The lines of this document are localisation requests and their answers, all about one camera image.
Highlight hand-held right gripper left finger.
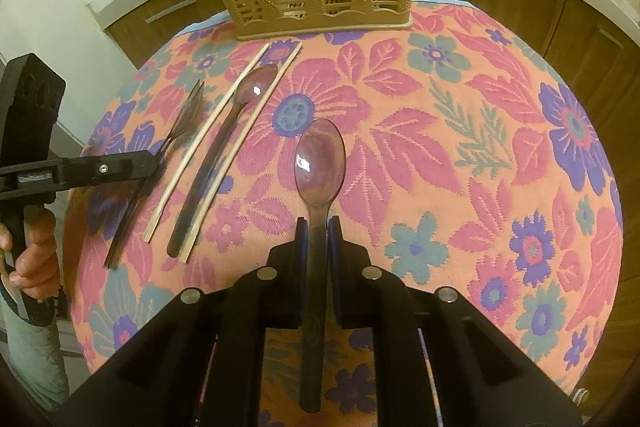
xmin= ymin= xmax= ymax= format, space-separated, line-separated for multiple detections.
xmin=55 ymin=217 xmax=308 ymax=427

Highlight translucent purple plastic spoon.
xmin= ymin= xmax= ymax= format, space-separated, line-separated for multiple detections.
xmin=293 ymin=117 xmax=347 ymax=414
xmin=166 ymin=65 xmax=280 ymax=259

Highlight metal cabinet handle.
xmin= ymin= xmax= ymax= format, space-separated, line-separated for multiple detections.
xmin=597 ymin=26 xmax=626 ymax=50
xmin=144 ymin=0 xmax=199 ymax=24

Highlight person's left hand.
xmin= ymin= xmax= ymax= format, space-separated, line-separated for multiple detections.
xmin=12 ymin=208 xmax=61 ymax=304

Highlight translucent dark plastic fork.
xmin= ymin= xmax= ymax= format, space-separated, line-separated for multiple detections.
xmin=104 ymin=79 xmax=207 ymax=269

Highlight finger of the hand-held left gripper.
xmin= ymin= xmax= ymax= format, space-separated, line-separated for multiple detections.
xmin=65 ymin=150 xmax=162 ymax=189

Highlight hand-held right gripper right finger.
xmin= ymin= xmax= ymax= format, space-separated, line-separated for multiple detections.
xmin=327 ymin=215 xmax=583 ymax=427

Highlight floral tablecloth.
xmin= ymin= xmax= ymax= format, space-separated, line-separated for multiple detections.
xmin=65 ymin=0 xmax=626 ymax=427

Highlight person's grey trouser leg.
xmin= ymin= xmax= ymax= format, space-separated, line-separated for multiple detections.
xmin=0 ymin=294 xmax=72 ymax=413

